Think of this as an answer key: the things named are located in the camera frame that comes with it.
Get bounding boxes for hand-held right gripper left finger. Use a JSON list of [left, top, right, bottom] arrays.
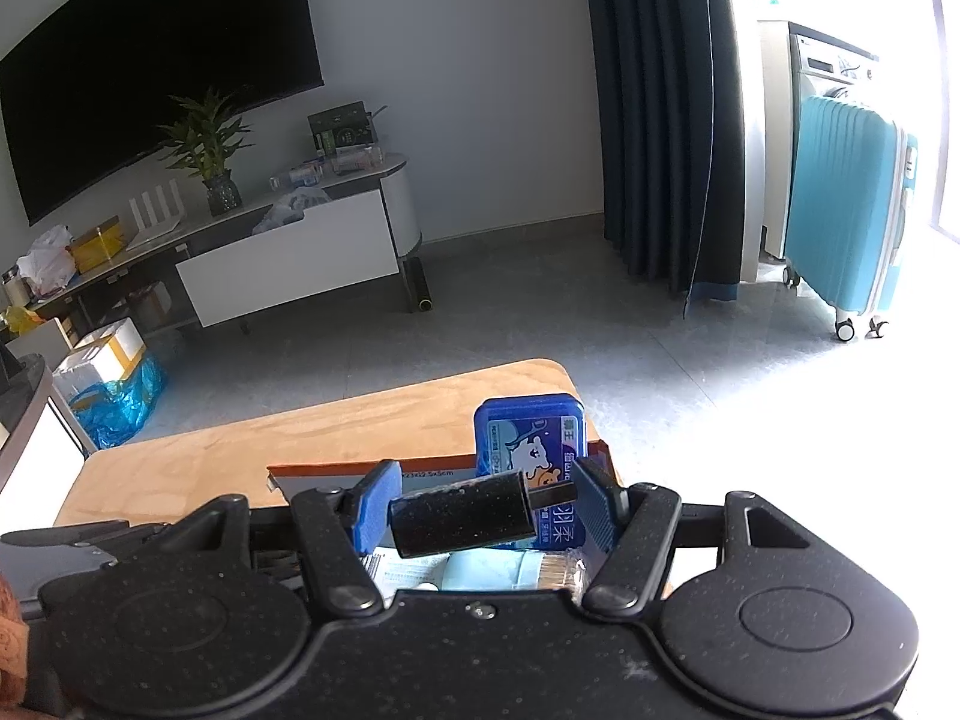
[[169, 459, 406, 616]]

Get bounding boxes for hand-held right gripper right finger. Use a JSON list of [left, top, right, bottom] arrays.
[[577, 457, 815, 612]]

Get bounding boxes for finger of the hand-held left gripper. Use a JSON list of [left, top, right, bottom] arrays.
[[0, 521, 173, 547]]

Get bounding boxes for orange cardboard box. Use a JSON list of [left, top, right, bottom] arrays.
[[268, 441, 623, 518]]

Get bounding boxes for black power adapter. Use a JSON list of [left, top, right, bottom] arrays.
[[388, 471, 578, 560]]

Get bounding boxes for blue plastic swab box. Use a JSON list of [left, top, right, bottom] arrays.
[[472, 395, 587, 541]]

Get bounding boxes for blue toothpick dispenser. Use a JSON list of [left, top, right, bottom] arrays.
[[439, 547, 586, 595]]

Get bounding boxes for blue plastic bag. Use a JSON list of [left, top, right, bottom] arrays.
[[71, 352, 167, 451]]

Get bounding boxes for white and yellow carton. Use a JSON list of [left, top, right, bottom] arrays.
[[52, 317, 147, 391]]

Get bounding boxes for black rolled mat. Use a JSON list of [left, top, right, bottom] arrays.
[[405, 255, 435, 314]]

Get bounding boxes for white television cabinet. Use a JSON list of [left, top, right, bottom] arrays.
[[30, 154, 425, 332]]

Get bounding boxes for white plastic bag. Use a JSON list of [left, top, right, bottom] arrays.
[[16, 225, 76, 295]]

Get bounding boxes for yellow box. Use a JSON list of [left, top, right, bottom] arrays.
[[69, 216, 128, 271]]

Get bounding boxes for blue and white crumpled bag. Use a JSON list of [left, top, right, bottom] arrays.
[[253, 187, 331, 235]]

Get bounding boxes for white router with antennas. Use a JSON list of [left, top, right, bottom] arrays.
[[127, 178, 185, 236]]

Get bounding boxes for clear plastic containers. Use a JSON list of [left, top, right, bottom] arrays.
[[289, 146, 386, 185]]

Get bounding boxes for dark green printed box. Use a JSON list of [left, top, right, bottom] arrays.
[[307, 101, 376, 155]]

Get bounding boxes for dark blue curtain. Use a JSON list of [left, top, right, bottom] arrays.
[[581, 0, 743, 317]]

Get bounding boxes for teal hard-shell suitcase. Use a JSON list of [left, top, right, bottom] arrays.
[[784, 94, 920, 342]]

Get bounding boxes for potted plant in dark vase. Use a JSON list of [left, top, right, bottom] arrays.
[[157, 88, 256, 217]]

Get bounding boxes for large black television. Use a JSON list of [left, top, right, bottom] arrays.
[[0, 0, 325, 226]]

